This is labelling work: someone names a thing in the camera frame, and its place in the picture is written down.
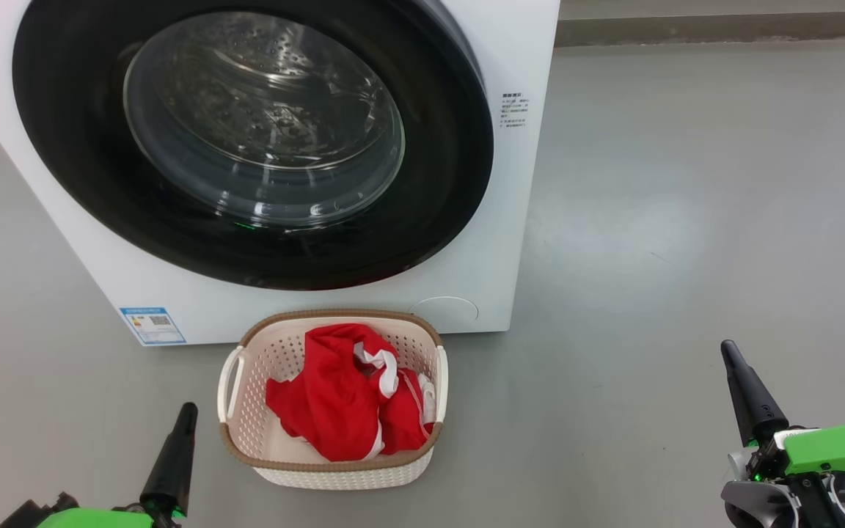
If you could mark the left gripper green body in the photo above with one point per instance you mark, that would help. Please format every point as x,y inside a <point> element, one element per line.
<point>92,518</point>

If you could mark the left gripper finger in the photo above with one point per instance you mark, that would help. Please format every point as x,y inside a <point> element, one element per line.
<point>172,469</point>

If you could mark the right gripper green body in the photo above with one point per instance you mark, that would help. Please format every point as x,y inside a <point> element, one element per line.
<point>840,447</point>

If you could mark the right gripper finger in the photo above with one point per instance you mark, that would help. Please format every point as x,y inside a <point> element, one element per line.
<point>752,400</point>

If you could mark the red garment with white trim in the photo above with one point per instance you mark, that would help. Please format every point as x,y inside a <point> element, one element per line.
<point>327,403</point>

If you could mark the dark round washing machine door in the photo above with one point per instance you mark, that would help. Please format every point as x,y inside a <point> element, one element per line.
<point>70,161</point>

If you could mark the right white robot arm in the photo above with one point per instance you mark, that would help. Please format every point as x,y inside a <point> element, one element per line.
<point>749,499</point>

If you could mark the cream perforated laundry basket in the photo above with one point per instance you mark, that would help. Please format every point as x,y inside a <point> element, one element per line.
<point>334,477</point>

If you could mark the white front-load washing machine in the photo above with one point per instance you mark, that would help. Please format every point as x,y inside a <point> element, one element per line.
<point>510,257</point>

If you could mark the clear door glass bowl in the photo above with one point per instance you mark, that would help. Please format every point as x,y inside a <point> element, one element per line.
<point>261,125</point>

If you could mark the blue energy label sticker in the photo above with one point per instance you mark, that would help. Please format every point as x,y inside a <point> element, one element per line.
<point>152,326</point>

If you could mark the round filter cover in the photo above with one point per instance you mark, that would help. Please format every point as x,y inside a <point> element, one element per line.
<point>443,312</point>

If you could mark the printed text sticker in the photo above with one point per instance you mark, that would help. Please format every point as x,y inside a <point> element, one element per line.
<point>513,110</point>

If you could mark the grey wall baseboard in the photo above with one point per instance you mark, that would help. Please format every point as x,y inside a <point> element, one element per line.
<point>723,29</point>

